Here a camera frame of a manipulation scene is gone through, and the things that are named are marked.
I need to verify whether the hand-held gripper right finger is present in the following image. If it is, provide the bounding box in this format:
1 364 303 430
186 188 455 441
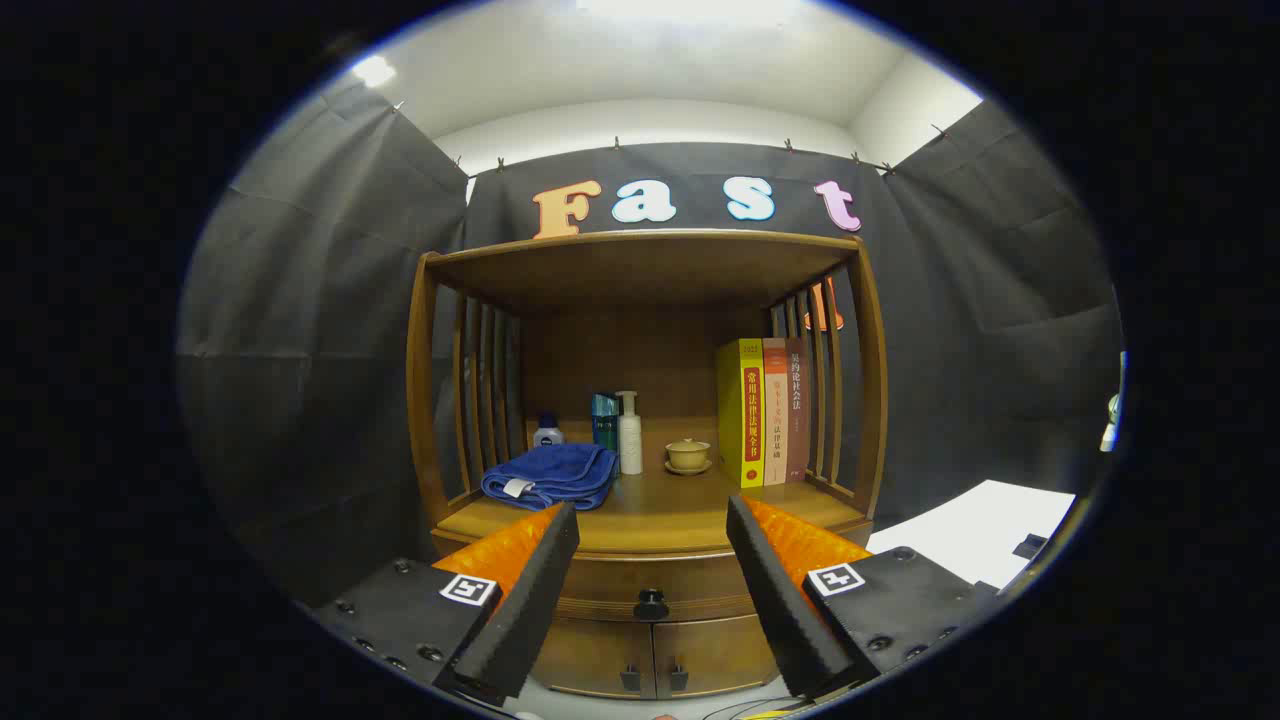
726 493 1001 701

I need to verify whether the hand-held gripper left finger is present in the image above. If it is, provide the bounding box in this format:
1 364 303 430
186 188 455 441
310 502 581 706

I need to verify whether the wooden drawer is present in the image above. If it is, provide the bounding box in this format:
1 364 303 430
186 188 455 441
432 520 871 623

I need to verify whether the wooden cabinet door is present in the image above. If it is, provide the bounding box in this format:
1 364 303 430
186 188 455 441
530 618 656 699
652 612 781 698

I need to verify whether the wooden countertop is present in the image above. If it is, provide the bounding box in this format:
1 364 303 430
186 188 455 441
435 470 871 556

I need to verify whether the white drawer cabinet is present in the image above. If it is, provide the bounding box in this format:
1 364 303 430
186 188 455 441
866 480 1077 591

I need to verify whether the wooden cabinet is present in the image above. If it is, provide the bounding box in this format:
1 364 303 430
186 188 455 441
405 230 889 701

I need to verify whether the blue towel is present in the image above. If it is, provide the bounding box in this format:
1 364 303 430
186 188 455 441
481 443 619 512

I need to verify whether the orange and white book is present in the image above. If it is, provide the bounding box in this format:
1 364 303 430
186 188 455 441
762 338 789 487

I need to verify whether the brown book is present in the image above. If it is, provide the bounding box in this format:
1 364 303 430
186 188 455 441
785 338 811 484

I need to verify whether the thick yellow book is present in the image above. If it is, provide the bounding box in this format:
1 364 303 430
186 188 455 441
716 338 766 489

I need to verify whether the white pump bottle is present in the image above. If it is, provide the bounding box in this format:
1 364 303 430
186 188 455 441
616 390 644 476

